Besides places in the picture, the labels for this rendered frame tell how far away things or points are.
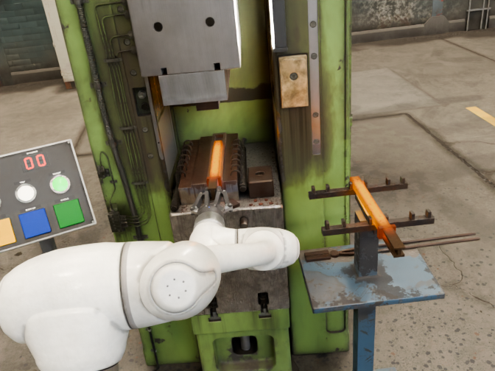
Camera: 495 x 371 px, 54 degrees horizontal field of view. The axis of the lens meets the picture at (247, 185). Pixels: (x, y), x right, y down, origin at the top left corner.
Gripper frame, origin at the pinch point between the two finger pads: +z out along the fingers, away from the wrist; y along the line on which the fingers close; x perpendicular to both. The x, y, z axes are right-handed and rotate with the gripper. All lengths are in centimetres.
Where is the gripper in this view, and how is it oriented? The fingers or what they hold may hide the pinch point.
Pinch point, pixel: (213, 188)
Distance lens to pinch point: 159.2
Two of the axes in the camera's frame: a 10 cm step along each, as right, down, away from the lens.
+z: -0.1, -4.9, 8.7
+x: -0.9, -8.7, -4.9
